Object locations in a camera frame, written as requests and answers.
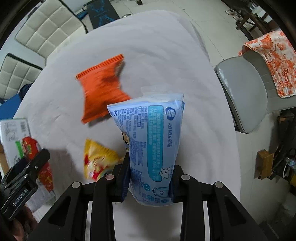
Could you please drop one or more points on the blue white wipes pack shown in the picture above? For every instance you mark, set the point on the blue white wipes pack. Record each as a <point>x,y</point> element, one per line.
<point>151,128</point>

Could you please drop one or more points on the orange snack bag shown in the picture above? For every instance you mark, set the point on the orange snack bag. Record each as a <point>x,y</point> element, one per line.
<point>101,88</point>

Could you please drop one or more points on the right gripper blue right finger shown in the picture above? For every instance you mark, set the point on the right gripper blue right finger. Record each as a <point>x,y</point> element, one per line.
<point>185,188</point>

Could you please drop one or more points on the blue foam mat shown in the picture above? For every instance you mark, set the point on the blue foam mat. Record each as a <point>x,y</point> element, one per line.
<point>9,107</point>

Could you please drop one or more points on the white plastic bag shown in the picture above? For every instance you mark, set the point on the white plastic bag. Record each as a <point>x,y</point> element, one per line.
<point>40,197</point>

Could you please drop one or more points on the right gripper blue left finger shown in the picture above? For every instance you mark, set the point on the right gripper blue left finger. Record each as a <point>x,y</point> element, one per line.
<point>111,187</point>

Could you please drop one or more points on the open cardboard box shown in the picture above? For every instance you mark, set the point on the open cardboard box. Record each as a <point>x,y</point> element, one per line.
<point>12,133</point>

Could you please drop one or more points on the dark blue cloth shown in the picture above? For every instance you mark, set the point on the dark blue cloth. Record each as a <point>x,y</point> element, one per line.
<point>24,90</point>

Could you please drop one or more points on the red snack packet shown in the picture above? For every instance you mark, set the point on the red snack packet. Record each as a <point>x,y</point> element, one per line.
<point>38,158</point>

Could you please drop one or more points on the yellow snack bag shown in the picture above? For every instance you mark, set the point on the yellow snack bag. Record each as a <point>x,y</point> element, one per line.
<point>99,160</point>

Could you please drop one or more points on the grey table cloth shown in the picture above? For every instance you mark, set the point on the grey table cloth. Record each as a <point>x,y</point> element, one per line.
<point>163,53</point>

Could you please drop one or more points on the white padded chair right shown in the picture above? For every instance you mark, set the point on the white padded chair right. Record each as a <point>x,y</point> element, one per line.
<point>49,28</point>

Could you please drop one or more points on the white padded chair left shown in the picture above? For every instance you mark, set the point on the white padded chair left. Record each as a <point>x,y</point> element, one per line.
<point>15,73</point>

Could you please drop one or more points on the white padded chair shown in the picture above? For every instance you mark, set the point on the white padded chair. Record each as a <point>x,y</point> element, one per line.
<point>15,73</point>
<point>49,28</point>

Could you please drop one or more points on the grey chair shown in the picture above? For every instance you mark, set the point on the grey chair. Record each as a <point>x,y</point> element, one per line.
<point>250,90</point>

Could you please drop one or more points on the orange floral towel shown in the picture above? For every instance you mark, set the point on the orange floral towel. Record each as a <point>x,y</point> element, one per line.
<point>279,55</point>

